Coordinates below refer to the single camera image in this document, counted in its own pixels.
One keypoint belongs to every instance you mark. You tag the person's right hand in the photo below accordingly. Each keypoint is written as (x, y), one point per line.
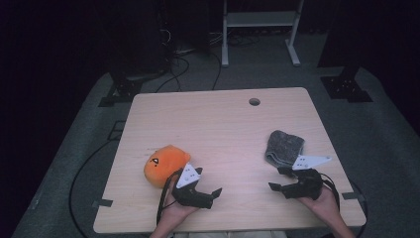
(322, 203)

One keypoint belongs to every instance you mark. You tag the white metal table frame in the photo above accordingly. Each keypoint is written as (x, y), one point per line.
(261, 19)

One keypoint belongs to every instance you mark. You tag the grey tape strip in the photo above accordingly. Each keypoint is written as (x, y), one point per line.
(103, 203)
(352, 195)

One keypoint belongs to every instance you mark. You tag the person's left hand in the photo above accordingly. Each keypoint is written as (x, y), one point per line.
(180, 213)

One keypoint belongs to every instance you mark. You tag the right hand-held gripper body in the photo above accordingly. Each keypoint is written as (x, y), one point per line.
(307, 183)

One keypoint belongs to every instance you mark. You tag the black stand base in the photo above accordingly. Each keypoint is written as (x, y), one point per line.
(124, 91)
(345, 87)

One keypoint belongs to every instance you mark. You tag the grey cloth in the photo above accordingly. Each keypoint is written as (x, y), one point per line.
(284, 148)

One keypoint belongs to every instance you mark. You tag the orange plush toy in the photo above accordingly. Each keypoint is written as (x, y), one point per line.
(165, 165)

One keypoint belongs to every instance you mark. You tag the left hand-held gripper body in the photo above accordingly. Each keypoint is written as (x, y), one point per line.
(189, 195)

